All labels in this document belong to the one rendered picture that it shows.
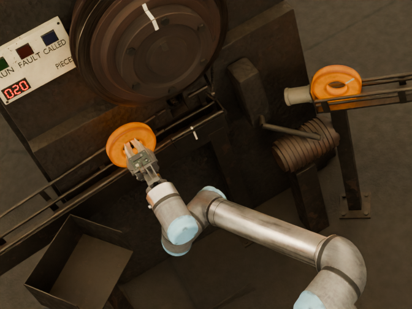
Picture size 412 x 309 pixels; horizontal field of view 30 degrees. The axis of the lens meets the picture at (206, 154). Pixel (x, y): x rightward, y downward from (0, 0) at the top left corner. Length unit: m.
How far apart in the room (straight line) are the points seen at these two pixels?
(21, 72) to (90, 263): 0.64
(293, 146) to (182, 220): 0.60
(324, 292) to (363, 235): 1.10
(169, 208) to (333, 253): 0.50
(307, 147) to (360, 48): 1.10
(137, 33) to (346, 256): 0.80
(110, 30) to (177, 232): 0.59
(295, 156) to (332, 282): 0.78
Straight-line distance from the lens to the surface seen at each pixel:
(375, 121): 3.33
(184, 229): 2.18
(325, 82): 2.49
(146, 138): 2.38
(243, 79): 2.49
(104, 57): 2.16
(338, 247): 2.00
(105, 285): 2.42
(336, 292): 1.93
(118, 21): 2.11
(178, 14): 2.11
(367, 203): 3.08
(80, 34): 2.13
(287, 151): 2.61
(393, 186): 3.12
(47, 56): 2.30
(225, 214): 2.26
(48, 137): 2.47
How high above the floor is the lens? 2.56
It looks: 49 degrees down
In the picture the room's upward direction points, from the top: 22 degrees counter-clockwise
